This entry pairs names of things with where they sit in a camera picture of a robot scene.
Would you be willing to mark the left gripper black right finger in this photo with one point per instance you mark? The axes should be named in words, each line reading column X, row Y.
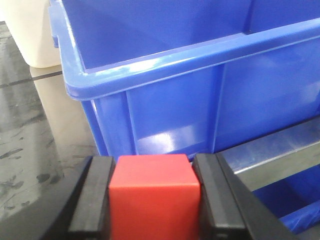
column 228, row 209

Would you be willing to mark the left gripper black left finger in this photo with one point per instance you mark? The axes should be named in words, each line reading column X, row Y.
column 88, row 217

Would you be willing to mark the red toy block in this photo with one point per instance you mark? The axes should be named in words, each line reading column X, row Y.
column 154, row 197

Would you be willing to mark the blue bin cart lower front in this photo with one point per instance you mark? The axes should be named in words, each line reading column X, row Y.
column 295, row 201

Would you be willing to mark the blue target bin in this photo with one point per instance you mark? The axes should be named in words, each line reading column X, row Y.
column 188, row 76

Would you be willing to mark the beige plastic bin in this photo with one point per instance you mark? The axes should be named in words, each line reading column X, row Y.
column 29, row 24

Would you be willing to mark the steel wheeled cart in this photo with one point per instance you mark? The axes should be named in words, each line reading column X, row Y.
column 271, row 158

